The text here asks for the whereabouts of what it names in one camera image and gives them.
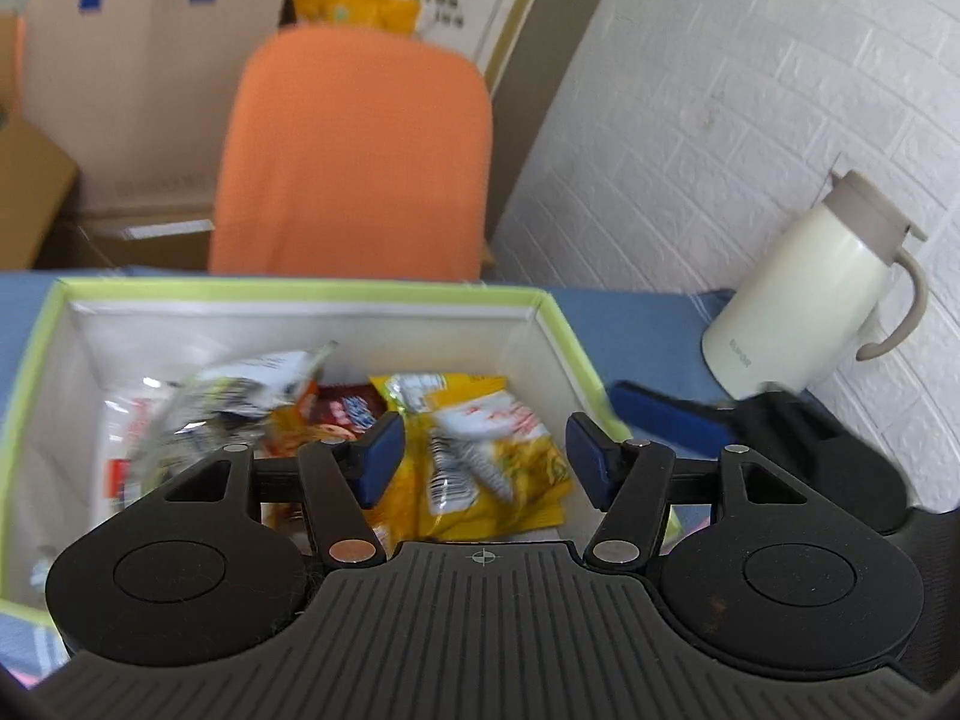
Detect light green cardboard box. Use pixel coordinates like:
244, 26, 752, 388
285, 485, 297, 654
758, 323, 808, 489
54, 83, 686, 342
0, 276, 683, 627

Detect brown cardboard box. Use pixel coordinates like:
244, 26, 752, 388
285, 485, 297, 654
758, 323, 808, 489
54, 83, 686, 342
0, 15, 218, 272

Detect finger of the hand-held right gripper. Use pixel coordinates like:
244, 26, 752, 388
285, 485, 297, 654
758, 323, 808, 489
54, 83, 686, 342
609, 381, 743, 460

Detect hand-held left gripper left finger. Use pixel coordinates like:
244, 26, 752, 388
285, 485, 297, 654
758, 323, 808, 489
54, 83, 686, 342
161, 412, 406, 571

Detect large clear red label packet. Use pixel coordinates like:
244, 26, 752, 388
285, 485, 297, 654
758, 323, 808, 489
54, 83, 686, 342
101, 341, 338, 511

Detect maroon snack packet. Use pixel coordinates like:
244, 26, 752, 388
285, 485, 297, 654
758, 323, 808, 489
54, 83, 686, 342
311, 384, 387, 440

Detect blue striped tablecloth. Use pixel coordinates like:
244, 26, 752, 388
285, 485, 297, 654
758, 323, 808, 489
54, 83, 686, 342
0, 266, 946, 691

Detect yellow snack packet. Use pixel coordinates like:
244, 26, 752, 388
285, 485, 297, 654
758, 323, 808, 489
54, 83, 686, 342
371, 371, 575, 541

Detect cream white thermos jug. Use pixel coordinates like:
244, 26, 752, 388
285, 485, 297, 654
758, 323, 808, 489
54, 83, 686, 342
701, 169, 931, 402

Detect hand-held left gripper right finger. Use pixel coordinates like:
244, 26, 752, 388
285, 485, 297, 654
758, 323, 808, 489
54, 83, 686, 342
566, 412, 815, 571

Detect brown paper bag blue handles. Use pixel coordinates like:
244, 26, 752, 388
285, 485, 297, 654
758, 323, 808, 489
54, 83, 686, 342
19, 0, 292, 230

